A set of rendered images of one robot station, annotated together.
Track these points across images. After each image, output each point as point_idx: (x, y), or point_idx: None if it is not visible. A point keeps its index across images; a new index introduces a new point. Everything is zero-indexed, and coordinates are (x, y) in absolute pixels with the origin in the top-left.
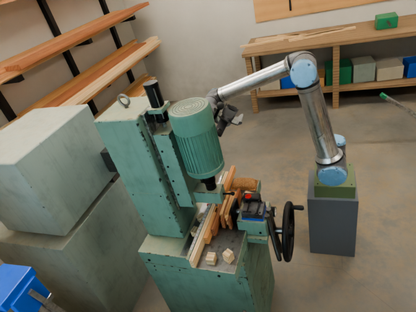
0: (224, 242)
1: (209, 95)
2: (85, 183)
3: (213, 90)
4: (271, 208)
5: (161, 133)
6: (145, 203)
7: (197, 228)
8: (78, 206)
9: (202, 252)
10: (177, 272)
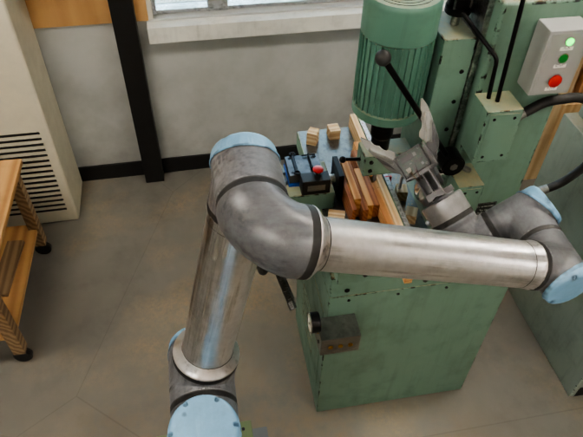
0: (331, 156)
1: (552, 233)
2: None
3: (566, 259)
4: (316, 314)
5: (442, 12)
6: None
7: (399, 190)
8: None
9: (353, 140)
10: None
